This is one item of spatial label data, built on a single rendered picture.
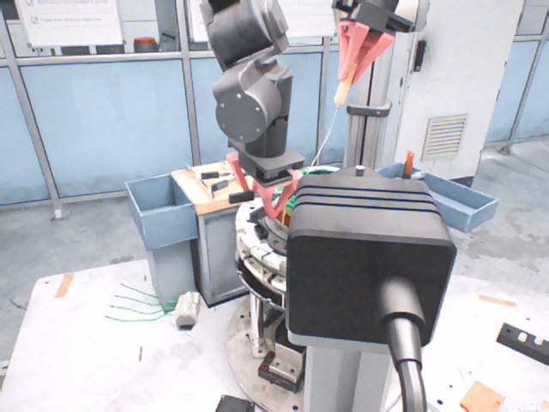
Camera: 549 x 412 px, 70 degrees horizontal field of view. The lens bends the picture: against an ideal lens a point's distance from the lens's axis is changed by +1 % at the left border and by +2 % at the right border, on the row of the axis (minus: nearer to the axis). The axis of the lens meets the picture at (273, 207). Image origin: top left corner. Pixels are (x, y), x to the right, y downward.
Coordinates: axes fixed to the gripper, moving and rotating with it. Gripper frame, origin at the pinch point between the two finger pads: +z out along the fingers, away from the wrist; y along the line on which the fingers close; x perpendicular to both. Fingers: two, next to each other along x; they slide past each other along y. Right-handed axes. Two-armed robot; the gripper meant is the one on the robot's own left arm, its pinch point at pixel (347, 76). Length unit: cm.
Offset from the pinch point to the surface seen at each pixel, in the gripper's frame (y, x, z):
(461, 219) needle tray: 35.4, 3.2, 17.2
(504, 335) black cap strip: 54, -4, 37
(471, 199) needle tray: 42.9, 10.9, 14.3
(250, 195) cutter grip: -9.0, -1.9, 20.7
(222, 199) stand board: -8.0, 19.3, 30.2
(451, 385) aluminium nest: 37, -12, 45
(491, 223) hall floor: 209, 148, 51
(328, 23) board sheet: 74, 227, -36
